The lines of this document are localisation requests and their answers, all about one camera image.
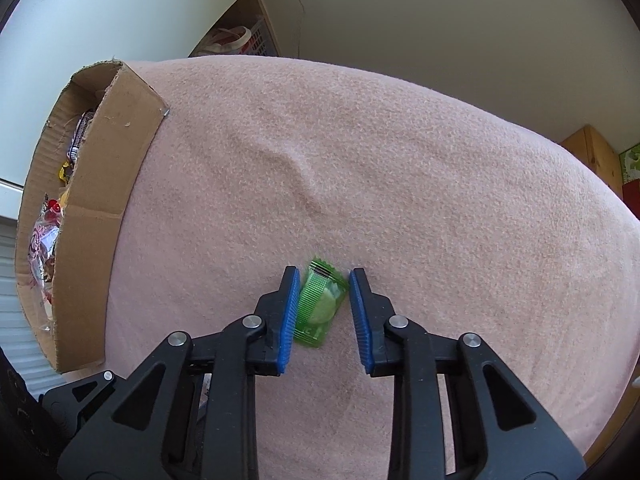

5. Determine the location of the red clear dark snack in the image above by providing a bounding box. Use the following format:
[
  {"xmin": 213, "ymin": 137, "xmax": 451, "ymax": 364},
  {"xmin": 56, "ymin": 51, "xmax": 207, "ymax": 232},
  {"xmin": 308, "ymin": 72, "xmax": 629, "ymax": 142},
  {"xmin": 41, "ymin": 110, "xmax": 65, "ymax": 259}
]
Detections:
[{"xmin": 27, "ymin": 195, "xmax": 63, "ymax": 320}]

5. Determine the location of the green candy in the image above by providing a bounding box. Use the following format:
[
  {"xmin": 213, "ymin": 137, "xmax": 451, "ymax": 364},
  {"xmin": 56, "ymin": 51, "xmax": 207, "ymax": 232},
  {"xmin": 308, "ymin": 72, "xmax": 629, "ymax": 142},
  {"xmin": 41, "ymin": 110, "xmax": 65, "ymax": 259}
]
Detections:
[{"xmin": 294, "ymin": 258, "xmax": 348, "ymax": 348}]

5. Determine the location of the green gift bag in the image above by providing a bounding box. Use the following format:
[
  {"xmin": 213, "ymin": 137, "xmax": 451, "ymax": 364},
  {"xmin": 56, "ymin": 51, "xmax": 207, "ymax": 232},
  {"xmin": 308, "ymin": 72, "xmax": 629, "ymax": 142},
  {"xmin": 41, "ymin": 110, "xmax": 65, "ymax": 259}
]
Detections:
[{"xmin": 620, "ymin": 143, "xmax": 640, "ymax": 184}]

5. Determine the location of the white basket with red item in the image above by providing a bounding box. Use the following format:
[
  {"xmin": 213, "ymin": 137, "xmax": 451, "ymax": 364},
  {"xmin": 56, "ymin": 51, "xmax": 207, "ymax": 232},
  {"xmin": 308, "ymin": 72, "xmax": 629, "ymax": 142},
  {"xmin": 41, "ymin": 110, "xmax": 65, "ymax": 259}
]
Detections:
[{"xmin": 190, "ymin": 16, "xmax": 279, "ymax": 58}]

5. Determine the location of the Snickers chocolate bar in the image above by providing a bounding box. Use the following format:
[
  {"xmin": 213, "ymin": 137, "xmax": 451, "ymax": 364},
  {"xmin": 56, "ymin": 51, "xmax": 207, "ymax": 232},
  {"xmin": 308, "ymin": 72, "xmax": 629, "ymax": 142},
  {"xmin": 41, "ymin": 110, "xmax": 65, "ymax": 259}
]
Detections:
[{"xmin": 66, "ymin": 110, "xmax": 94, "ymax": 162}]

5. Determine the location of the yellow candy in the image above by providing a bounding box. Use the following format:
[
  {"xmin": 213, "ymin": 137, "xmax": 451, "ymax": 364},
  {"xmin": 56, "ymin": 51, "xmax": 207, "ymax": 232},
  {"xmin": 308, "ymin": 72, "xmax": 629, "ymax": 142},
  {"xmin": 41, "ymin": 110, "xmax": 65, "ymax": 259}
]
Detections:
[{"xmin": 58, "ymin": 160, "xmax": 74, "ymax": 185}]

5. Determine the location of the brown cardboard box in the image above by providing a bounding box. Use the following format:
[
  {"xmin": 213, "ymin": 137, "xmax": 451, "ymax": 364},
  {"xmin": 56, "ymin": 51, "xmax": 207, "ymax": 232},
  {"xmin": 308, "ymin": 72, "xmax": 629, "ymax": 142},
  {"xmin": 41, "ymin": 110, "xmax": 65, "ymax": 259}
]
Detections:
[{"xmin": 14, "ymin": 61, "xmax": 169, "ymax": 373}]

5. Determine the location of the pink table cloth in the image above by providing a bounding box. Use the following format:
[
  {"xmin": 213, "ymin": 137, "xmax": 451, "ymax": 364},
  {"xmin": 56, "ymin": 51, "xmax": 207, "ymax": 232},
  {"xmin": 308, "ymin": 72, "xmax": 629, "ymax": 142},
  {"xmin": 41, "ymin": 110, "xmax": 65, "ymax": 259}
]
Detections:
[{"xmin": 105, "ymin": 56, "xmax": 639, "ymax": 451}]

